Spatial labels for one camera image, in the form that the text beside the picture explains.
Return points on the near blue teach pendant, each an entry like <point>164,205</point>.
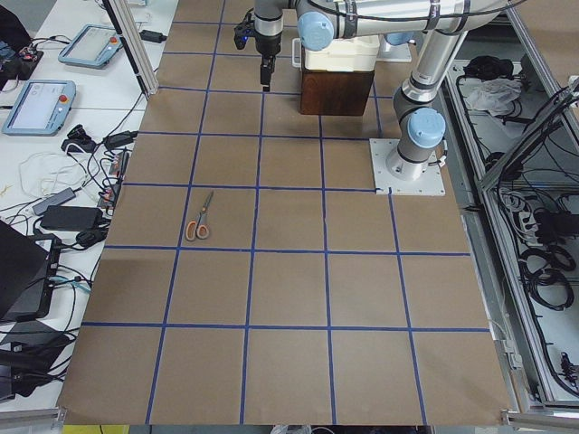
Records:
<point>41,108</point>

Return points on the dark brown wooden cabinet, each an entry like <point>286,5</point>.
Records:
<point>335,93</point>

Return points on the black laptop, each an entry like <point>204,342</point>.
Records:
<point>28,265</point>

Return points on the white crumpled cloth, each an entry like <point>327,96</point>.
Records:
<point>494,96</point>

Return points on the orange grey scissors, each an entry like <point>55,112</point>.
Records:
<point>197,228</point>

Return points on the aluminium frame post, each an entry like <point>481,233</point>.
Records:
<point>124,24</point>

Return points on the far blue teach pendant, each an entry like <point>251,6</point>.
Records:
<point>93,47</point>

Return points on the brown paper table cover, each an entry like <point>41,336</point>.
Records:
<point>314,300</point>

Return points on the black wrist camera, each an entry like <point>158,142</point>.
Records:
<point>244,31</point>

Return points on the blue teach pendant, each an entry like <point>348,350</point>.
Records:
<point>41,108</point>
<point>93,47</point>

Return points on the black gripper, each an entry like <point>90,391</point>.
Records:
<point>266,43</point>

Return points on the white plastic tray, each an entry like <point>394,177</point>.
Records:
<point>342,55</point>

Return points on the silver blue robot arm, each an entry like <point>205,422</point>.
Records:
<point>268,28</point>
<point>445,24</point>

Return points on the black power adapter brick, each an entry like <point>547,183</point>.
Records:
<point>71,218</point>

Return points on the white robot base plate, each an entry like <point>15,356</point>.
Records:
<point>395,176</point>

